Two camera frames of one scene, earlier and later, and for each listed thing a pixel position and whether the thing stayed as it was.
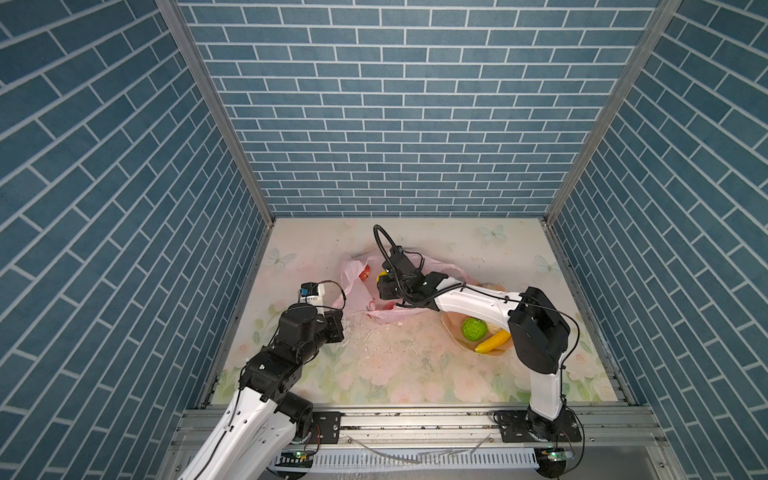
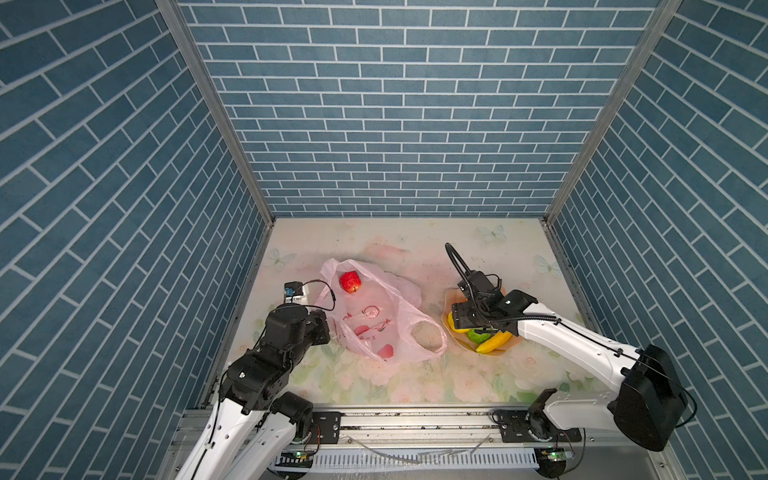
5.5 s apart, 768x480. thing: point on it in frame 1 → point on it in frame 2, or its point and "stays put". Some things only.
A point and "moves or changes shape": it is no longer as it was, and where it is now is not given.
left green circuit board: (295, 459) stays put
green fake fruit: (474, 329) stays put
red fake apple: (364, 274) → (350, 281)
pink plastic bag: (356, 289) moves or changes shape
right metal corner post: (653, 37) stays put
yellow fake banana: (493, 342) stays put
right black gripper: (383, 287) → (459, 314)
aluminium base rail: (431, 430) stays put
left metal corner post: (176, 21) stays put
